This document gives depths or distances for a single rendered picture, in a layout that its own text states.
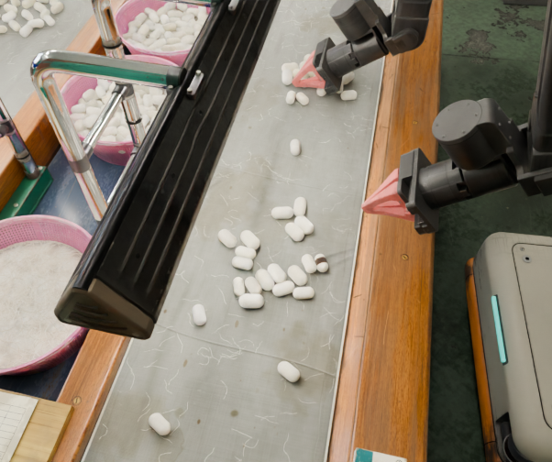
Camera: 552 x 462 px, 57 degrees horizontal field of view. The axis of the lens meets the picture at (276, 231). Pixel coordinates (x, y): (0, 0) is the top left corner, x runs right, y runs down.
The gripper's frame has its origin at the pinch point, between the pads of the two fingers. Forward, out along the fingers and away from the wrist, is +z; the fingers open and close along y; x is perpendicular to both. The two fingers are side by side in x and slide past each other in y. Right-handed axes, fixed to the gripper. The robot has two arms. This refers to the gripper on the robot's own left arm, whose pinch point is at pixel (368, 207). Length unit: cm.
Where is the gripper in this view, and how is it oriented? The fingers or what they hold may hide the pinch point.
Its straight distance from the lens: 73.6
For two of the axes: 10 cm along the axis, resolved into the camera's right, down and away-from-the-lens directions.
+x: 6.2, 5.6, 5.5
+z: -7.5, 2.4, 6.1
